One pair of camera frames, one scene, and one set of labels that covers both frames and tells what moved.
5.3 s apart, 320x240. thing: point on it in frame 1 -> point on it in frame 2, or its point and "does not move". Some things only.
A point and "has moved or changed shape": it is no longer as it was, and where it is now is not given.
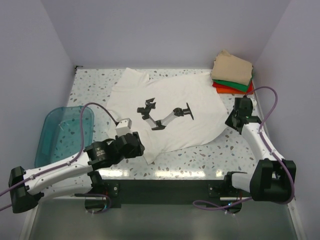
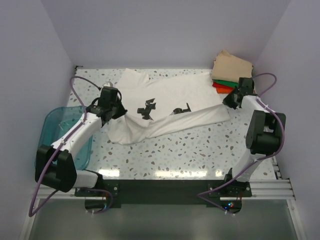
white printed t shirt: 169,113 has moved or changed shape
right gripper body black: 229,120 -> 229,99
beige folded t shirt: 227,67 does not move
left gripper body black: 136,152 -> 118,109
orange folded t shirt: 220,89 does not move
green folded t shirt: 242,86 does not move
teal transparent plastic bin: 61,139 does not move
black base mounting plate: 166,193 does not move
